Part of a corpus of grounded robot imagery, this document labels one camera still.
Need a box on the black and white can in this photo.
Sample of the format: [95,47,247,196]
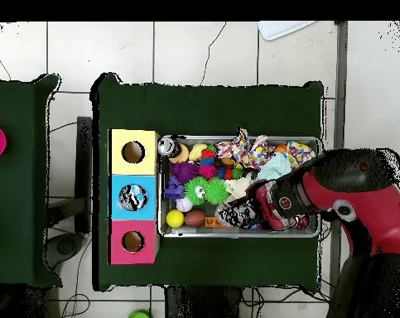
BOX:
[157,136,183,158]

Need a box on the shallow wire mesh bin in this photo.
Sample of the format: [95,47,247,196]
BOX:
[156,134,320,239]

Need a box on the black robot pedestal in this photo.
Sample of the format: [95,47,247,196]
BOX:
[164,286,243,318]

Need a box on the purple spiky ball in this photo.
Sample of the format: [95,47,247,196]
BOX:
[170,161,200,183]

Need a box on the mint waffle cloth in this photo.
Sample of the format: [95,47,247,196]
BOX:
[255,152,293,181]

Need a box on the dark green side table cloth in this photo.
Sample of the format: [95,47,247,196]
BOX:
[0,74,63,287]

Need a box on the green spiky toy with eyes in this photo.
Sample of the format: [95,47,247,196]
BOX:
[183,176,229,205]

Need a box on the smooth yellow ball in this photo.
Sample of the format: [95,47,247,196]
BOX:
[166,209,186,229]

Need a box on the white tray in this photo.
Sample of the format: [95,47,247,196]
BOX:
[257,21,316,41]

